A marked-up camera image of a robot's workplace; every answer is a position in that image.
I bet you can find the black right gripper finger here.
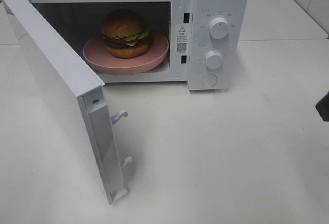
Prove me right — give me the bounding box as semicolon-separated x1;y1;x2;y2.
316;94;329;122

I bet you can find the round white door button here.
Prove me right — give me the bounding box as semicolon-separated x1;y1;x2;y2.
202;74;217;87

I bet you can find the toy hamburger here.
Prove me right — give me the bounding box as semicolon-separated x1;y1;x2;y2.
101;9;151;59

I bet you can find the pink round plate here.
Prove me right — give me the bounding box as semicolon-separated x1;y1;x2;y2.
83;32;169;75

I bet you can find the white microwave door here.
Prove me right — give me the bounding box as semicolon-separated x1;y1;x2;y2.
2;0;133;203

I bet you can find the lower white timer knob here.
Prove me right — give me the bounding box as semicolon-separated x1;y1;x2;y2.
205;50;224;69

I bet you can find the upper white power knob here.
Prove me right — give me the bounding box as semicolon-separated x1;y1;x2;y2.
208;16;230;39

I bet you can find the white microwave oven body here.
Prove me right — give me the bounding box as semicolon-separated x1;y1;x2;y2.
29;0;247;90

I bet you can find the white warning label sticker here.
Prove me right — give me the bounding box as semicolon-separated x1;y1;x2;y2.
174;24;190;54

